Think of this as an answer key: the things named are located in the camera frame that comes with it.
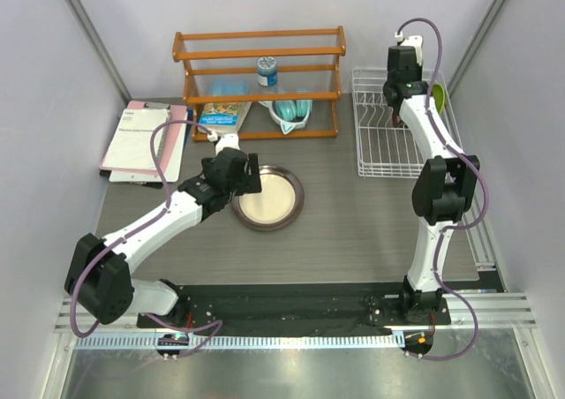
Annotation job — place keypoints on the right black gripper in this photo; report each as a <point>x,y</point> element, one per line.
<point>419,71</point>

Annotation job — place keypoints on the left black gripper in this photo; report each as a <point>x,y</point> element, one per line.
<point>249,183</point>

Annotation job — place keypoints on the brown rimmed cream plate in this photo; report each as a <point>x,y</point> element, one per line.
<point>278,204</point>

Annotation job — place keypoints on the red rimmed grey plate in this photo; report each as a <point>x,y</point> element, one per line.
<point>396,121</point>

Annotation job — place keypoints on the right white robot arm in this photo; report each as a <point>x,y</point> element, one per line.
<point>445,187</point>

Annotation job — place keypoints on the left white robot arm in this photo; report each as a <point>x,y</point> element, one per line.
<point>100,275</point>

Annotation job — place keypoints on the orange wooden shelf rack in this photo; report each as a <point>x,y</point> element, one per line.
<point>308,68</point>

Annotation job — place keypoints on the green plate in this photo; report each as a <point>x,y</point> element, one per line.
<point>440,96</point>

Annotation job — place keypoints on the blue paperback book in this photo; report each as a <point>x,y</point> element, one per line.
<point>224,117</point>

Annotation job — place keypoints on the white board under folder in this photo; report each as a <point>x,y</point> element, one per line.
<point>171,172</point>

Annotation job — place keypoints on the teal cat ear headphones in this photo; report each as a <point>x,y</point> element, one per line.
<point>289,115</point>

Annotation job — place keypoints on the light blue box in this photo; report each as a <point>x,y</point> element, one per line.
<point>229,88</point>

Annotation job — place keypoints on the pink folder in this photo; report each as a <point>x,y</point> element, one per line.
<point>168,136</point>

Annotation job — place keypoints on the blue lidded jar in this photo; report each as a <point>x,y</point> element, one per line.
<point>267,71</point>

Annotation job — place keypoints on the white spiral manual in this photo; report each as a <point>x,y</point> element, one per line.
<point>130,148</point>

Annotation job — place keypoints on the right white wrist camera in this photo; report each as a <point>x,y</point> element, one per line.
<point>415,42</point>

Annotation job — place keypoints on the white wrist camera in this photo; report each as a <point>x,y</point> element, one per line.
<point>223,141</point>
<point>415,42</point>

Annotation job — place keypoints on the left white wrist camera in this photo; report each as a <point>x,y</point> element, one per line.
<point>223,141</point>

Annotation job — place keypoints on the white wire dish rack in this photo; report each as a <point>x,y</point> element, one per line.
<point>382,150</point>

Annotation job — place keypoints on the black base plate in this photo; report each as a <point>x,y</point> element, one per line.
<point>376,304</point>

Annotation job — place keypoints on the white slotted cable duct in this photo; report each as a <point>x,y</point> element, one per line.
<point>170,341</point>

